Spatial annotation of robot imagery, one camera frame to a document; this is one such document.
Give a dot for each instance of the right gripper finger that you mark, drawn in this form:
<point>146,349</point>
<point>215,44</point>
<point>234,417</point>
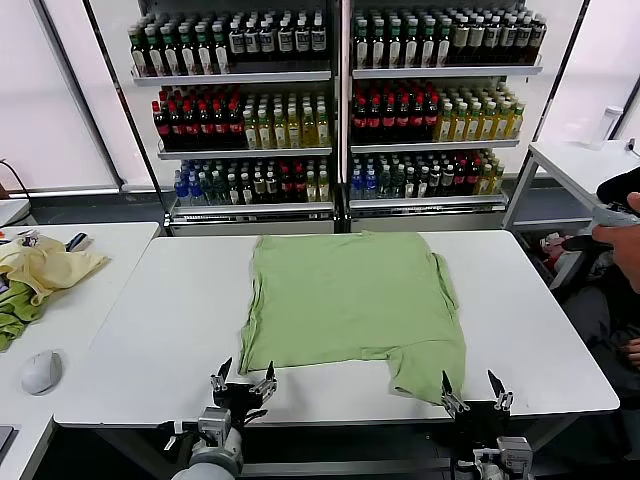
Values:
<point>502,400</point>
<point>451,400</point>

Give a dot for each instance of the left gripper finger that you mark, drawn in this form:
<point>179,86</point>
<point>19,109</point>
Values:
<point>265,387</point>
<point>220,382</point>

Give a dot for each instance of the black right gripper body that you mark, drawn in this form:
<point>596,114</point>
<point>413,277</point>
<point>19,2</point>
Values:
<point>480,425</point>

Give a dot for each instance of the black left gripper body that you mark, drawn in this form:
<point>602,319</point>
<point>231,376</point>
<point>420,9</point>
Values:
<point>240,397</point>

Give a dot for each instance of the light green polo shirt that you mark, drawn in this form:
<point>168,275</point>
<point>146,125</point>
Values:
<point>340,300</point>

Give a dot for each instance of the grey handheld controller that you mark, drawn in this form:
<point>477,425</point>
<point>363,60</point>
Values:
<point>607,217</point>

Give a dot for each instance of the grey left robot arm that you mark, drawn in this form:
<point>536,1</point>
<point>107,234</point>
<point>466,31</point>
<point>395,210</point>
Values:
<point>210,470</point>

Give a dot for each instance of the person bare hand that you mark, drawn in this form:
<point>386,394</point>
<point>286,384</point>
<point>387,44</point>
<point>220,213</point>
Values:
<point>633,351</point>

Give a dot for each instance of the operator bare hand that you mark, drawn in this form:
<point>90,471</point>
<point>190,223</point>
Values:
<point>627,255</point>

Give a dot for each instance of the seated person dark clothing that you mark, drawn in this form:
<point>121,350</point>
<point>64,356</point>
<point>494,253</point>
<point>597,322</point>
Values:
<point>595,320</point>

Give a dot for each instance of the pink red packaged item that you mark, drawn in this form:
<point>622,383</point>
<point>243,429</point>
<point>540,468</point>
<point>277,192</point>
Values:
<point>552,245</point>

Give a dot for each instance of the grey computer mouse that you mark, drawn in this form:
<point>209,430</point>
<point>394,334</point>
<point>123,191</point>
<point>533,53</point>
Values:
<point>42,372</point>

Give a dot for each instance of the small dark green bottle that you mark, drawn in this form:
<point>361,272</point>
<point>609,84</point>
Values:
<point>383,184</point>
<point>396,184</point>
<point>219,190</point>
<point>206,190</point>

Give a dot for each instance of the small dark white-label bottle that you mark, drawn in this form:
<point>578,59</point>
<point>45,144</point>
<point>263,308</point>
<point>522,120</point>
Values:
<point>410,183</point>
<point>232,190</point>
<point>246,190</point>
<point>423,183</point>

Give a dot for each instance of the blue water bottle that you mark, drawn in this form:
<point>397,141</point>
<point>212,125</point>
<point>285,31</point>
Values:
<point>370,184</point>
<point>356,184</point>
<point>195,190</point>
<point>181,190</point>

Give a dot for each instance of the small dark tan-label bottle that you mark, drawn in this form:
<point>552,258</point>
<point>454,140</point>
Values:
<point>435,182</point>
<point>271,189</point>
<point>447,182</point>
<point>259,189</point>

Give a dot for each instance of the black blue striped object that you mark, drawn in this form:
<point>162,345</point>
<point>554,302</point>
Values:
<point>79,241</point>

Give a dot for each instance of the small red-capped dark bottle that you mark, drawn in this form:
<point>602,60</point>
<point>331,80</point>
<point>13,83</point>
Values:
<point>472,181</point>
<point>299,189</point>
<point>460,181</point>
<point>285,189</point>

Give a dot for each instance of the small yellow juice bottle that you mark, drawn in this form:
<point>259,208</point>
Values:
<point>496,180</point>
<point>484,181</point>
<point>324,189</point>
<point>311,189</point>

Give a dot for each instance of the pale yellow garment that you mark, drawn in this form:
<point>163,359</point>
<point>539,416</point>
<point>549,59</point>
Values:
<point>50,270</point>

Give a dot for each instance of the lime green garment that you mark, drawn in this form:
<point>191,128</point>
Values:
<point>15,310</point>

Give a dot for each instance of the grey laptop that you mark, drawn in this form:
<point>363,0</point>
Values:
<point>6,440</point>

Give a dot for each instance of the white metal-framed side table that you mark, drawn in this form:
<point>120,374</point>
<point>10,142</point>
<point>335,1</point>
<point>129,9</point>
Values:
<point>575,165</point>

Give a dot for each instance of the red-capped cola bottle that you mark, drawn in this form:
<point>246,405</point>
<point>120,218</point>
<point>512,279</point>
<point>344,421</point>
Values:
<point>374,122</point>
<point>218,127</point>
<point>233,127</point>
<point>189,127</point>
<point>161,127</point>
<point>388,122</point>
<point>417,122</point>
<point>431,122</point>
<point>403,122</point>
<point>175,127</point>
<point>359,122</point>
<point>204,127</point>

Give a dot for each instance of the black beverage display shelf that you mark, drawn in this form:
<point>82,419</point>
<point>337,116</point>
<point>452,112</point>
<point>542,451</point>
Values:
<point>440,71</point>
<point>230,77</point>

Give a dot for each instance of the green-capped dark tea bottle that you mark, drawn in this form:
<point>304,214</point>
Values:
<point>361,47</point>
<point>204,55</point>
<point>444,47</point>
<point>394,47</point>
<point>220,55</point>
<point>137,55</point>
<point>153,55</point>
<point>411,47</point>
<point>428,47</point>
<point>170,55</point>
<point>377,47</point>
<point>187,55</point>

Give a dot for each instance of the dark bottle with navy label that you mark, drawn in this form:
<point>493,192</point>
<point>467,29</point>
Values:
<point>268,42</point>
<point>302,41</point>
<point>318,40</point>
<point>285,41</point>
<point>236,42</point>
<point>252,42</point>

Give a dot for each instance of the dark bottle with beige label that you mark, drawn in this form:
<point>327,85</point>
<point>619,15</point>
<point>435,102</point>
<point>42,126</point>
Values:
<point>476,40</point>
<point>523,38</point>
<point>537,38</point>
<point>492,39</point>
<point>508,39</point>
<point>460,40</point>

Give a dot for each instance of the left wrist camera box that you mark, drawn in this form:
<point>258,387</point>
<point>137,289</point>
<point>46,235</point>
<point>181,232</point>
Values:
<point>215,421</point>

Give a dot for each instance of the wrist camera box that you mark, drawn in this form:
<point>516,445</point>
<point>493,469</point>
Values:
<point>215,421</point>
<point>514,452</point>

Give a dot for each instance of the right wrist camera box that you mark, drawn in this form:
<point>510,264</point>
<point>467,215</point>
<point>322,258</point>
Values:
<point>514,452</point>

